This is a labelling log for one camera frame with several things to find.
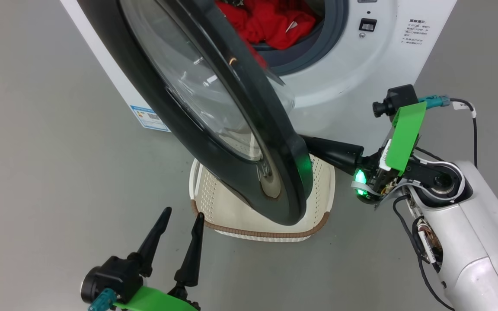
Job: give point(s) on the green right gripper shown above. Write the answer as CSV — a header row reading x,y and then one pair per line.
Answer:
x,y
404,138

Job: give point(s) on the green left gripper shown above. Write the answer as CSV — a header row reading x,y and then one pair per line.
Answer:
x,y
154,300

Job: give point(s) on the black round glass washer door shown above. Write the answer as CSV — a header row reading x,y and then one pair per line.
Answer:
x,y
283,172

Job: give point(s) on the red garment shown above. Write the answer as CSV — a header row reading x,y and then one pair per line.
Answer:
x,y
270,21

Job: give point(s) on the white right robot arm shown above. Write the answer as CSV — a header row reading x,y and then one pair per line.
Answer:
x,y
478,242

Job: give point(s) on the cream perforated laundry basket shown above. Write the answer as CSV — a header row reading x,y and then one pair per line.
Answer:
x,y
231,216

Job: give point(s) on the white front-load washing machine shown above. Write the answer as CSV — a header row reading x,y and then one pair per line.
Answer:
x,y
361,65

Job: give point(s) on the blue energy label sticker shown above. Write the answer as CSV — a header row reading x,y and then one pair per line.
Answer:
x,y
149,117

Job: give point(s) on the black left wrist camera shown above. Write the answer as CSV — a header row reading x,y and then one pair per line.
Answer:
x,y
115,276

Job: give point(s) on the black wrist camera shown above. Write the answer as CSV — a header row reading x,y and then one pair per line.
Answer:
x,y
115,276
398,98

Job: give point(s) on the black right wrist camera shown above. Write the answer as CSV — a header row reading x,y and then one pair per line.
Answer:
x,y
398,98

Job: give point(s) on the teal left camera connector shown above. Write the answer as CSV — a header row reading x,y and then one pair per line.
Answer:
x,y
101,301

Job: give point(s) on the teal camera connector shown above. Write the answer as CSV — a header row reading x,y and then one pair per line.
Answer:
x,y
435,102
101,301

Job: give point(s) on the teal right camera connector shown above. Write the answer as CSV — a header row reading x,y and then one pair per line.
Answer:
x,y
435,102

